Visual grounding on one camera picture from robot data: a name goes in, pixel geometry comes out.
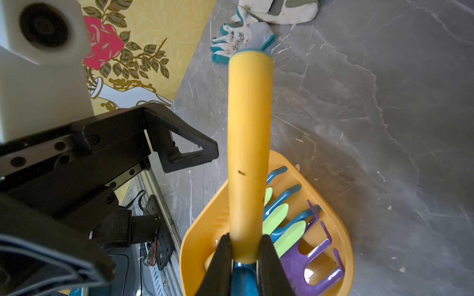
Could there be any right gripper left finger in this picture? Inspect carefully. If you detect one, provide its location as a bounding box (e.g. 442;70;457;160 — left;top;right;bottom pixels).
195;234;233;296

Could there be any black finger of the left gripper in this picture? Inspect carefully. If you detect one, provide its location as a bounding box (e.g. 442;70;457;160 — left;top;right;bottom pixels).
143;104;219;173

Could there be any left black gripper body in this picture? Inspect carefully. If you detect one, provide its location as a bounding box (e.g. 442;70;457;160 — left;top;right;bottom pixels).
1;105;151;222

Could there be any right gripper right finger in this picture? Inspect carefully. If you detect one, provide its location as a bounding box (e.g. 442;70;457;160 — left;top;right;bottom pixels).
257;235;295;296

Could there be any purple rake pink handle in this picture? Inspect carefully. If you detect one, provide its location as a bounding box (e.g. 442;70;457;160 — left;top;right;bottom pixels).
280;210;345;296

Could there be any yellow plastic storage tray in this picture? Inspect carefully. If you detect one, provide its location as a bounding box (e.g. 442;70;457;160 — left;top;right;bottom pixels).
180;151;354;296

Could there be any blue rake yellow handle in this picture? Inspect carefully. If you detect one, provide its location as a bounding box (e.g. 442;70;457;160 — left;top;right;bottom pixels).
264;184;322;242

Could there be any blue fork yellow handle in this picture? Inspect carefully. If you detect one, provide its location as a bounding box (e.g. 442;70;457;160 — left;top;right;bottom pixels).
227;50;274;296

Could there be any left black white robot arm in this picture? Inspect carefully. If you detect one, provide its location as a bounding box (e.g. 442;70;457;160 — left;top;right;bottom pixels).
1;103;218;296

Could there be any teal white garden glove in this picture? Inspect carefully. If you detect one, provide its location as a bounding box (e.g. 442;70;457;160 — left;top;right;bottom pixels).
210;6;276;65

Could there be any white grey work glove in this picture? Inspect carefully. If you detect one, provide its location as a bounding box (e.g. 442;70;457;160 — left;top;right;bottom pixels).
238;0;320;25

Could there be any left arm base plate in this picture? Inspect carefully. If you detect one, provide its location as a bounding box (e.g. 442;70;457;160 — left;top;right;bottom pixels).
144;194;176;271

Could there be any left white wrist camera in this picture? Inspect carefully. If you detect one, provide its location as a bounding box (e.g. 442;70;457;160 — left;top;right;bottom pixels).
1;1;94;143

